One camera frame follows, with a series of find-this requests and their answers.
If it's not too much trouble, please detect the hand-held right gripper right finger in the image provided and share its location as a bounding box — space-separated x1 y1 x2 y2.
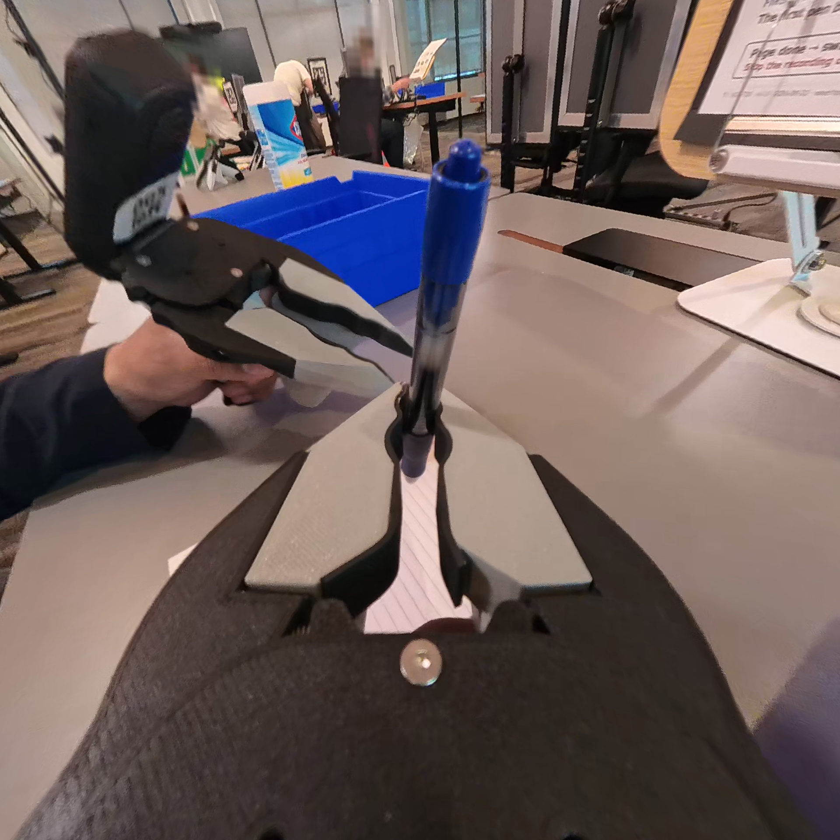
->
433 392 594 634

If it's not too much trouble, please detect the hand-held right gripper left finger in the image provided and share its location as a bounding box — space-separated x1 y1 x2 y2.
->
243 384 404 619

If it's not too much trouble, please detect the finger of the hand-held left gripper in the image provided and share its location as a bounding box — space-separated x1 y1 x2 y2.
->
268 257 416 360
228 305 396 408

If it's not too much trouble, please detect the blue plastic bin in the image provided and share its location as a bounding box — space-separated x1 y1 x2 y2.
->
190 169 434 308

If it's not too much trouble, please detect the blue pen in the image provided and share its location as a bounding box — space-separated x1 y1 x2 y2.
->
397 139 492 479

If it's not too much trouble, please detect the person's left forearm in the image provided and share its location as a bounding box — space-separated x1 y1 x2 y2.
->
0 348 193 519

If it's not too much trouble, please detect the grey desk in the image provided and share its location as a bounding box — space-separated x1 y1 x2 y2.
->
0 190 840 729
177 154 509 217

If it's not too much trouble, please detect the wooden standing desk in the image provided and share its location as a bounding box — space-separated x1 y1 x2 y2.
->
384 92 467 165

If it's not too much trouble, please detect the person's left hand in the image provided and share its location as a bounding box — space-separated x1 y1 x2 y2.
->
104 317 278 422

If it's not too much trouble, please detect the wipes canister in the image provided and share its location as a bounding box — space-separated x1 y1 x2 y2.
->
244 82 312 191

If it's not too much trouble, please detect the white sign card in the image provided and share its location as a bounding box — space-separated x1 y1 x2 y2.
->
410 38 447 80

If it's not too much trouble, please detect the grey panel on black stand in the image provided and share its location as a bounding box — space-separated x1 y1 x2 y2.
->
486 0 572 191
558 0 690 198

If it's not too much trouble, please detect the white document stand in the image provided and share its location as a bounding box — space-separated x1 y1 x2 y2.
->
658 0 840 378

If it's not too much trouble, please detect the black office chair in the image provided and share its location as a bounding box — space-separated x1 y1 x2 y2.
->
584 154 710 201

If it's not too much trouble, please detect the printed instruction sheet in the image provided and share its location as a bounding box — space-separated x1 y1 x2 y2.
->
697 0 840 119

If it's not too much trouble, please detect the black wall screen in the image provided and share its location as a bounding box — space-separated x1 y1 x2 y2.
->
161 23 253 86

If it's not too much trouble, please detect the black desk cable cover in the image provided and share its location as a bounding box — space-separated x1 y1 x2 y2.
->
563 227 765 290

